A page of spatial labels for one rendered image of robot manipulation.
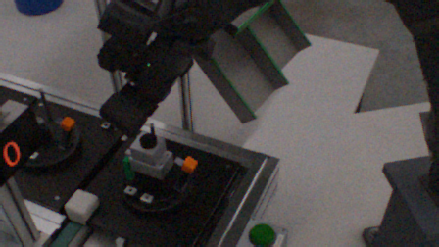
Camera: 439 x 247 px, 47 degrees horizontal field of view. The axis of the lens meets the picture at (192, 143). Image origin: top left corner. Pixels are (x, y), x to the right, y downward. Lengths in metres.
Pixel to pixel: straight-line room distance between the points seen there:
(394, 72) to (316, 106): 1.65
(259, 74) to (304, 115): 0.21
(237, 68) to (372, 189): 0.38
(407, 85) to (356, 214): 1.81
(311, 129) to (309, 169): 0.12
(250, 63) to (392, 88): 1.77
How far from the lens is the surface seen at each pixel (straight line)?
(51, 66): 1.49
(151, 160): 0.85
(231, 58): 1.06
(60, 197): 0.97
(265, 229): 0.88
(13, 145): 0.73
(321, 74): 1.37
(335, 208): 1.07
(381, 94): 2.74
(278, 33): 1.20
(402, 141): 1.23
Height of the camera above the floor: 1.69
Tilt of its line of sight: 45 degrees down
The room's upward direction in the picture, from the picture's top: 5 degrees counter-clockwise
